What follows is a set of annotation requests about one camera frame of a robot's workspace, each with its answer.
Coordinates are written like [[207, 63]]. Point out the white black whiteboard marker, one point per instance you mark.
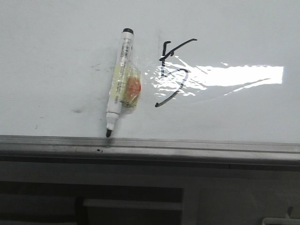
[[126, 82]]

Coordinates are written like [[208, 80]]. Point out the white whiteboard with aluminium frame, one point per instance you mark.
[[220, 80]]

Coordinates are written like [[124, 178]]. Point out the grey metal base frame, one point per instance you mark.
[[34, 193]]

